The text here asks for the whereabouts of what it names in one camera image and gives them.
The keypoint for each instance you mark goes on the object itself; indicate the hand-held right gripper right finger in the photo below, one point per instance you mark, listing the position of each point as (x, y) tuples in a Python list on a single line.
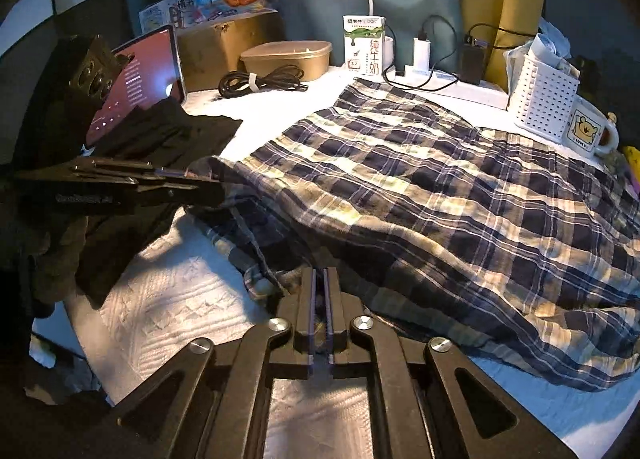
[(330, 299)]

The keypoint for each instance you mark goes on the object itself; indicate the black charger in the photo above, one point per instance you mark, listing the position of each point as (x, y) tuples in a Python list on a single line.
[(472, 64)]

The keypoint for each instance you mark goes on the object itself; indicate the person's left forearm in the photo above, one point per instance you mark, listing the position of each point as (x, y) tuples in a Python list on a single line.
[(55, 259)]

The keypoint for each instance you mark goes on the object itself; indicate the yellow snack packet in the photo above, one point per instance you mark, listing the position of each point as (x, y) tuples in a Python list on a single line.
[(633, 159)]

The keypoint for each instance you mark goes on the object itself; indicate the white charger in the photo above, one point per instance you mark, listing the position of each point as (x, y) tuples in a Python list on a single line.
[(421, 51)]

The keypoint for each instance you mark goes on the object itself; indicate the small printed paper box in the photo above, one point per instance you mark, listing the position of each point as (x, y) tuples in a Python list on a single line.
[(165, 16)]

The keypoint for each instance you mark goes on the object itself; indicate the cardboard box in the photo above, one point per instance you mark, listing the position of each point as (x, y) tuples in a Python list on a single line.
[(220, 46)]

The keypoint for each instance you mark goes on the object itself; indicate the milk carton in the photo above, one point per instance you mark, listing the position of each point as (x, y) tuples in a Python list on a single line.
[(364, 44)]

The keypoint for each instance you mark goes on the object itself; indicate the white power strip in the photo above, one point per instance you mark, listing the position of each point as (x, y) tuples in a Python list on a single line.
[(450, 85)]

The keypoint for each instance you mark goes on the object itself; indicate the tablet with red screen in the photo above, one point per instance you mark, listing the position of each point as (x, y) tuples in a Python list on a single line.
[(145, 74)]

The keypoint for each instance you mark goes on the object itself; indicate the black cloth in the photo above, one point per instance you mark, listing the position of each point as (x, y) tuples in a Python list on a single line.
[(170, 131)]

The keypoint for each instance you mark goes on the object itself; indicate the white plastic basket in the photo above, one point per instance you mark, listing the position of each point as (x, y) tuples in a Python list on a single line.
[(542, 94)]

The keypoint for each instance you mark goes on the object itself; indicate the white bear print mug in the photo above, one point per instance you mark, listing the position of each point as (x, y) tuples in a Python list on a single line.
[(587, 131)]

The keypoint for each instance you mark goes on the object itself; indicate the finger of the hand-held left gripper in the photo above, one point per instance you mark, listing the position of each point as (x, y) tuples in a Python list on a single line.
[(145, 166), (190, 191)]

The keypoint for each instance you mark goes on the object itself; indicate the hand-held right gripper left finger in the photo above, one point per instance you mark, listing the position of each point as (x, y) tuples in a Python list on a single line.
[(314, 299)]

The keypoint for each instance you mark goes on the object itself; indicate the brown food container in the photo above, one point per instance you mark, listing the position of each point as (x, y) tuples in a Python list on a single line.
[(287, 59)]

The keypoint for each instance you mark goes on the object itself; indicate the plaid flannel shirt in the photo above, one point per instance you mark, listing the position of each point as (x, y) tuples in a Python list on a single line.
[(425, 189)]

